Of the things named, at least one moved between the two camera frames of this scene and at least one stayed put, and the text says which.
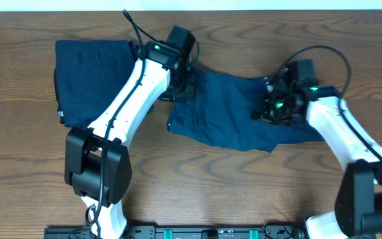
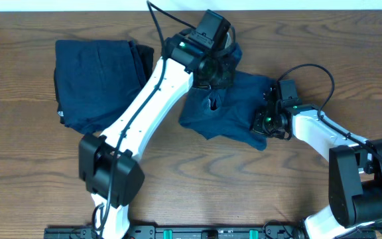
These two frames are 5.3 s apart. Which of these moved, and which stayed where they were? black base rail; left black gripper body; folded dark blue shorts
Moved: left black gripper body
Stayed: black base rail; folded dark blue shorts
